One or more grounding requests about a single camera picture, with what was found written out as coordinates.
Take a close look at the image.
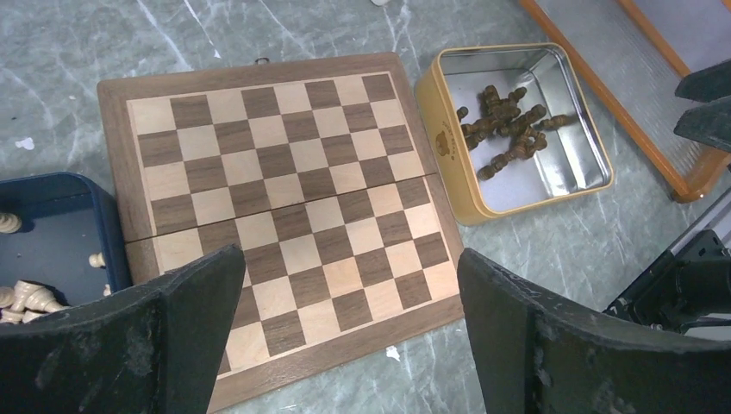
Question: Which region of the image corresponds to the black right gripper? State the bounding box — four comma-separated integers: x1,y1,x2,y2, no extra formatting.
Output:
603,97,730,334

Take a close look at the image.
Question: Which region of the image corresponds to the yellow metal tin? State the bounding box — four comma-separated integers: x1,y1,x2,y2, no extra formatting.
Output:
415,42,613,226

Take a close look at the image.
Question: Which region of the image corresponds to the wooden chess board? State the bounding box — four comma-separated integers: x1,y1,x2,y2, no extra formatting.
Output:
97,53,463,411

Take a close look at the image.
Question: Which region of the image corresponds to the dark chess pieces pile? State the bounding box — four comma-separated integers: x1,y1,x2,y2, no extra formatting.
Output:
460,85,577,181

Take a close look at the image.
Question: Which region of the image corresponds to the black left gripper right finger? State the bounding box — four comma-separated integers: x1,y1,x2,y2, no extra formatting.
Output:
457,248,730,413

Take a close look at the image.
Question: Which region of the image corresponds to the light chess pieces pile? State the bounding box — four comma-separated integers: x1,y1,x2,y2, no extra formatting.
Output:
1,212,106,324

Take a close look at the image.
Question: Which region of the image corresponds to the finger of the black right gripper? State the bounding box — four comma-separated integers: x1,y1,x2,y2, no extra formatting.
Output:
674,60,731,103

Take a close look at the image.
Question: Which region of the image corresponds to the blue tray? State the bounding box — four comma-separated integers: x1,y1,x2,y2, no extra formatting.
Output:
1,172,132,308

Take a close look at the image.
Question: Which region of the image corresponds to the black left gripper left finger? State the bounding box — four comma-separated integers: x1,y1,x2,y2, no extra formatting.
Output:
1,245,246,413

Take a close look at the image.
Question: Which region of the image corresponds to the orange wooden rack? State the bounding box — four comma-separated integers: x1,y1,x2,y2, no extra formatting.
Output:
521,1,730,203

